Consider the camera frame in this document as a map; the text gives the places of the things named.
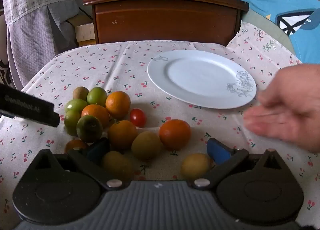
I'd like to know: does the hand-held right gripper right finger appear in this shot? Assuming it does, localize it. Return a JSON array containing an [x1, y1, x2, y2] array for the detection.
[[193, 137, 282, 190]]

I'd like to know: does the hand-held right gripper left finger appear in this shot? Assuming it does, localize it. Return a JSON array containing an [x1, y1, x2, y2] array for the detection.
[[35, 137, 123, 190]]

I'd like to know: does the brown kiwi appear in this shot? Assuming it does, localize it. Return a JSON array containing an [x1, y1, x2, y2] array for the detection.
[[101, 151, 134, 182], [73, 86, 90, 102], [181, 153, 213, 180], [131, 131, 163, 160]]

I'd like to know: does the spotted green jujube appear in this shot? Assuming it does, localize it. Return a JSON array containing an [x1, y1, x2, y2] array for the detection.
[[76, 115, 103, 143]]

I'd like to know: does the white plate with grey print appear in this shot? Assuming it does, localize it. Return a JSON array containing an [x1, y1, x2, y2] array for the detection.
[[147, 50, 257, 110]]

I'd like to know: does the person's right hand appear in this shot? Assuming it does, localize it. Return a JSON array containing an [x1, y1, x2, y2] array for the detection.
[[243, 63, 320, 153]]

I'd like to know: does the lavender cloth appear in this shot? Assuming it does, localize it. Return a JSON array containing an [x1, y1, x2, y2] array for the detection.
[[7, 0, 80, 91]]

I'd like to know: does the cherry print tablecloth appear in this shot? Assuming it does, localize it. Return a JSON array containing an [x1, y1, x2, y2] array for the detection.
[[0, 21, 320, 220]]

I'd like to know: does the white and yellow cardboard box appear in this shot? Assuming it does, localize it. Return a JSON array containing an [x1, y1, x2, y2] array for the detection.
[[74, 22, 97, 47]]

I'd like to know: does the brown cardboard box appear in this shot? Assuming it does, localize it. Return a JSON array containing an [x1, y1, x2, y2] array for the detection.
[[65, 13, 93, 28]]

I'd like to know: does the grey-green bedding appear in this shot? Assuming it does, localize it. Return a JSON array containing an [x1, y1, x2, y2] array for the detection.
[[240, 8, 297, 53]]

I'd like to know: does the brown wooden cabinet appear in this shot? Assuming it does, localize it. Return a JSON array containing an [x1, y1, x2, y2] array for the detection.
[[82, 0, 250, 46]]

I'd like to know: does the blue printed pillow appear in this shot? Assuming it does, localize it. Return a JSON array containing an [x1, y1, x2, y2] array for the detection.
[[222, 0, 320, 64]]

